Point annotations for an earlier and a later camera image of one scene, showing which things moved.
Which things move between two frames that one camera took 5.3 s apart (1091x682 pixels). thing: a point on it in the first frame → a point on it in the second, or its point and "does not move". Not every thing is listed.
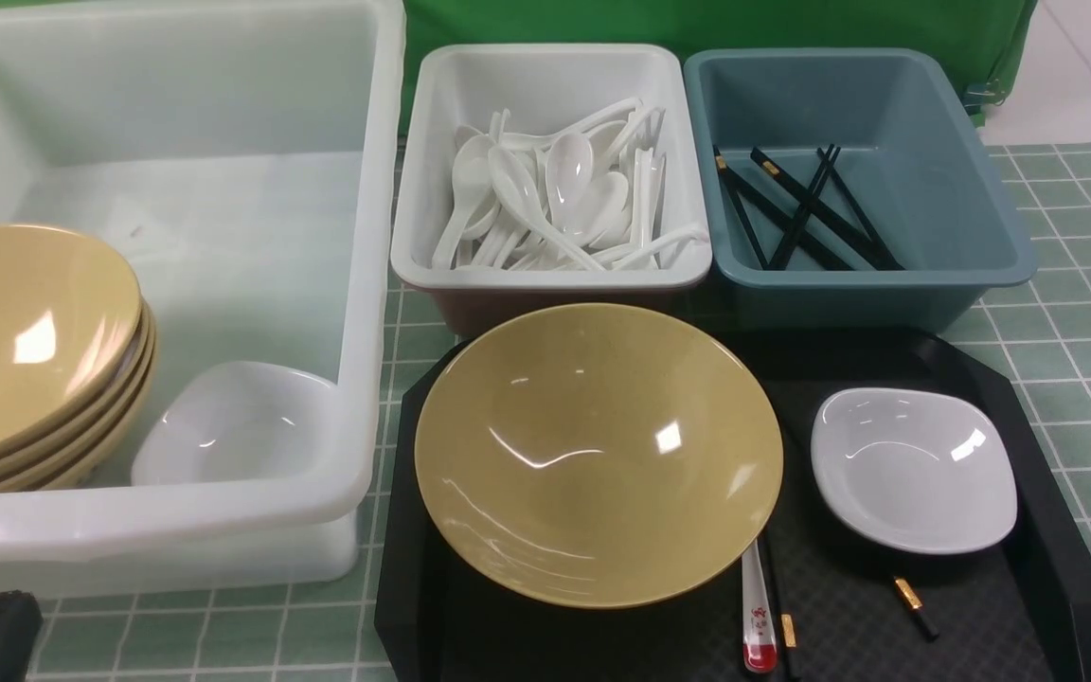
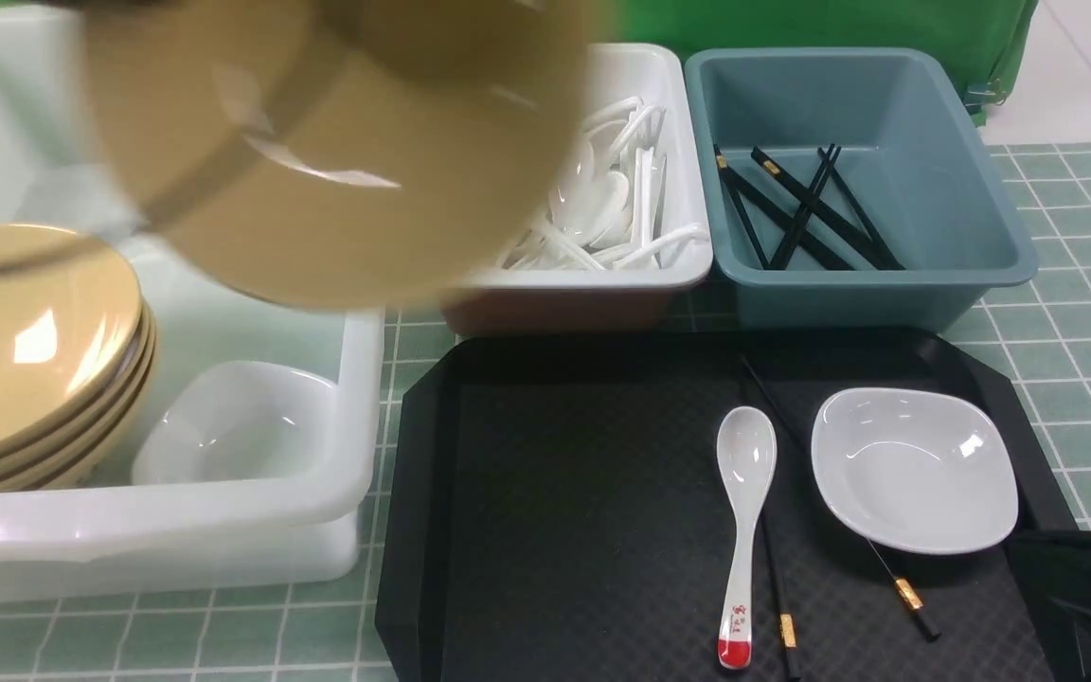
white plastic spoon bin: x=550 y=175 does not move
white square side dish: x=914 y=472 does not move
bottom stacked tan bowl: x=98 y=461 does not move
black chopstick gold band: x=782 y=611 → x=746 y=381
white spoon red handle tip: x=760 y=645 → x=747 y=454
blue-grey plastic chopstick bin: x=915 y=157 does not move
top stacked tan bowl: x=36 y=324 does not move
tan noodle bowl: x=600 y=457 → x=339 y=154
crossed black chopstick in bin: x=804 y=208 does not move
